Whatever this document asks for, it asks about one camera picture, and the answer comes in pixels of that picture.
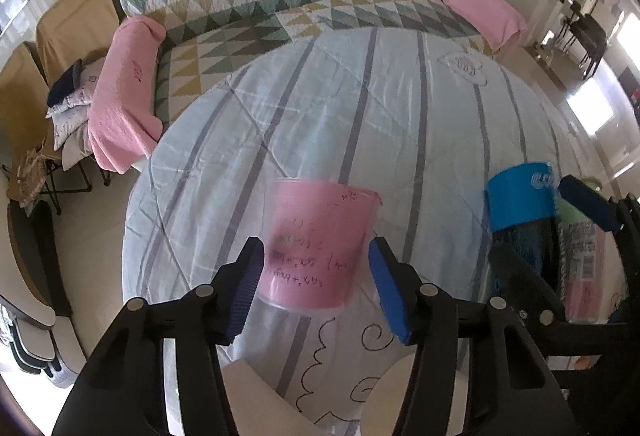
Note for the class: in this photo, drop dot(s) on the pink plastic cup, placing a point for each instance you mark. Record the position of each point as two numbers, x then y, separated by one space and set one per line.
315 233

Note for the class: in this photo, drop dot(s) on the pink towel right armrest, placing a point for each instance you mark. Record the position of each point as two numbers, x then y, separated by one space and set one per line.
496 20

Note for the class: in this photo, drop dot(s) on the pink towel armrest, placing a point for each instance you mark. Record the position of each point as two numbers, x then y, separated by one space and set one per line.
496 20
122 127

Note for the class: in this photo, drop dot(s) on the white paper cup left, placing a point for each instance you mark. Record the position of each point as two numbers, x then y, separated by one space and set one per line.
257 409

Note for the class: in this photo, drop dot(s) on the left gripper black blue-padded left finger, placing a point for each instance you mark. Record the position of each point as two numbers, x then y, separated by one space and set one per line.
122 388

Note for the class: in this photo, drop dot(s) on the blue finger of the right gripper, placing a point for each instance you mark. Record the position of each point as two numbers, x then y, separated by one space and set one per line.
590 203

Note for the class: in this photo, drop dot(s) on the tan folding chair left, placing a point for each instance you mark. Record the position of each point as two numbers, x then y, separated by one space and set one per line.
24 123

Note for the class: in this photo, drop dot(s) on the white paper cup right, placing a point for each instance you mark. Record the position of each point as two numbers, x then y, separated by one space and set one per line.
381 410

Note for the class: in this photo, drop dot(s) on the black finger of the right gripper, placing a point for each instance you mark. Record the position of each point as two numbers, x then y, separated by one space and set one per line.
519 285

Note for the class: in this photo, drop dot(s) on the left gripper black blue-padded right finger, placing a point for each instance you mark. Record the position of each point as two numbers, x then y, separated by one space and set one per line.
511 390

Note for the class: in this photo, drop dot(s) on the white grey office chair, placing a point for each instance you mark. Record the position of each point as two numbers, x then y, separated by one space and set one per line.
36 315

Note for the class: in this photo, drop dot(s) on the tan folding chair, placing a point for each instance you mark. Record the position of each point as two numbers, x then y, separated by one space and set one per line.
74 30
24 123

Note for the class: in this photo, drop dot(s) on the tan folding chair right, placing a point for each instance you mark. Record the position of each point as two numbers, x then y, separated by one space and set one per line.
74 30

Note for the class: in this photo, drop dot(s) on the green pink can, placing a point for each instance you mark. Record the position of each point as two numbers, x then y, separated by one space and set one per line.
583 243

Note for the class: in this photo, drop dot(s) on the white paper cup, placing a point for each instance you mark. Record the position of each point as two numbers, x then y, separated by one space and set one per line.
381 410
257 409

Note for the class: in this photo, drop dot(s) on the stack of cushions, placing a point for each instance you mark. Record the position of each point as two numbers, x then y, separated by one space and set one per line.
69 101

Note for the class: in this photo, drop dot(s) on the striped light blue tablecloth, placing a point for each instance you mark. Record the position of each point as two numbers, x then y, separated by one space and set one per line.
419 119

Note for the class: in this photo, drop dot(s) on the dark dining chairs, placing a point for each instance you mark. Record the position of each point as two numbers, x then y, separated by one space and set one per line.
587 32

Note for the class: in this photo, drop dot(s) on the pink towel left armrest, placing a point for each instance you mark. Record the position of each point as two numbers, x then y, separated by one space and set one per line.
122 127

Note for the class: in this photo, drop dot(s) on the blue black can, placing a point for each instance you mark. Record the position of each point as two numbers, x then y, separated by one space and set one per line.
522 215

